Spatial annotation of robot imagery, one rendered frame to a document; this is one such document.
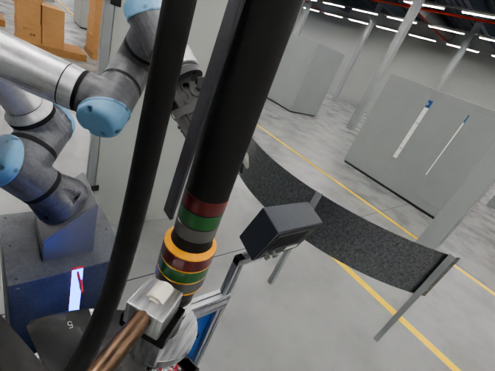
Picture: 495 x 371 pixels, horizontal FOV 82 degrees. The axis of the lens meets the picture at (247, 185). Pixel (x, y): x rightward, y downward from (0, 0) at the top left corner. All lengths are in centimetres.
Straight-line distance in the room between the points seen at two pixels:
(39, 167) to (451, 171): 604
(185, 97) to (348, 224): 177
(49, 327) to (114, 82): 45
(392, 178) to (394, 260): 435
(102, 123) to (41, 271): 57
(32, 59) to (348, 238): 201
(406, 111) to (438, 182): 150
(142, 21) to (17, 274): 73
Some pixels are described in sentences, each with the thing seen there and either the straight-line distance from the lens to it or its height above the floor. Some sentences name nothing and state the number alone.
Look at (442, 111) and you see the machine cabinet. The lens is 636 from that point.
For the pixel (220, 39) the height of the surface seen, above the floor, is 174.
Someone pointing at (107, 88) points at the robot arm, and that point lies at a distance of 56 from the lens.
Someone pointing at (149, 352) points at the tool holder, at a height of 149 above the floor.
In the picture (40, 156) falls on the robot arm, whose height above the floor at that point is 130.
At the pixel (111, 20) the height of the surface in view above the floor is 155.
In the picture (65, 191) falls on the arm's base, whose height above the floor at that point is 121.
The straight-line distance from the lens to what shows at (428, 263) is 240.
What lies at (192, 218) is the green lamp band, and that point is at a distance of 21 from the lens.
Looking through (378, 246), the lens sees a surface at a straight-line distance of 223.
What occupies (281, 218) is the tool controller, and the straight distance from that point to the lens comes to 101.
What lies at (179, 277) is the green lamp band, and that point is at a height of 157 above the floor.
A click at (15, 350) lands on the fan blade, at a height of 139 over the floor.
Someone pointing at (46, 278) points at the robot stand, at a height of 99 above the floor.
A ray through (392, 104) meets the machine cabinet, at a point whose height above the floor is 154.
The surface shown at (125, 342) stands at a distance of 21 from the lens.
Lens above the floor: 174
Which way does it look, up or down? 27 degrees down
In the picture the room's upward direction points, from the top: 22 degrees clockwise
